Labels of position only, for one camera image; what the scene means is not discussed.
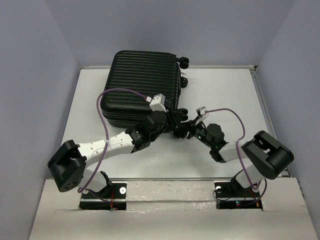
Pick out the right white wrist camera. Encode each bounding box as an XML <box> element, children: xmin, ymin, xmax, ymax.
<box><xmin>195</xmin><ymin>106</ymin><xmax>209</xmax><ymax>125</ymax></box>

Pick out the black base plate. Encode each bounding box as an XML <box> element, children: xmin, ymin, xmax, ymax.
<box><xmin>78</xmin><ymin>181</ymin><xmax>128</xmax><ymax>211</ymax></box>
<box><xmin>212</xmin><ymin>181</ymin><xmax>263</xmax><ymax>210</ymax></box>

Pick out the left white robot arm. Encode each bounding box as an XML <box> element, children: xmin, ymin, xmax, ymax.
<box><xmin>47</xmin><ymin>108</ymin><xmax>188</xmax><ymax>198</ymax></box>

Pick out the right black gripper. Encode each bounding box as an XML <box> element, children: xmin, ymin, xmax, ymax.
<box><xmin>173</xmin><ymin>116</ymin><xmax>214</xmax><ymax>149</ymax></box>

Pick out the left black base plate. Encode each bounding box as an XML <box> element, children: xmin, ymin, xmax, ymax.
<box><xmin>78</xmin><ymin>181</ymin><xmax>128</xmax><ymax>211</ymax></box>

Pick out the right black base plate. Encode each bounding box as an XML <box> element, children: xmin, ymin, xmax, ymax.
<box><xmin>212</xmin><ymin>181</ymin><xmax>263</xmax><ymax>210</ymax></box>

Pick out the black hard-shell suitcase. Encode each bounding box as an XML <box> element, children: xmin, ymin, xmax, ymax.
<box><xmin>96</xmin><ymin>50</ymin><xmax>190</xmax><ymax>128</ymax></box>

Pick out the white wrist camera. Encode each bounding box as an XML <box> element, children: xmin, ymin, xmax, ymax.
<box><xmin>149</xmin><ymin>94</ymin><xmax>167</xmax><ymax>113</ymax></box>
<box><xmin>195</xmin><ymin>106</ymin><xmax>209</xmax><ymax>125</ymax></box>

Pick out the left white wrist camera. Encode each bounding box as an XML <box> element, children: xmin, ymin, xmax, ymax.
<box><xmin>149</xmin><ymin>94</ymin><xmax>167</xmax><ymax>113</ymax></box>

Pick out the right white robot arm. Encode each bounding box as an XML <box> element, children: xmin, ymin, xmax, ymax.
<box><xmin>173</xmin><ymin>120</ymin><xmax>295</xmax><ymax>196</ymax></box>

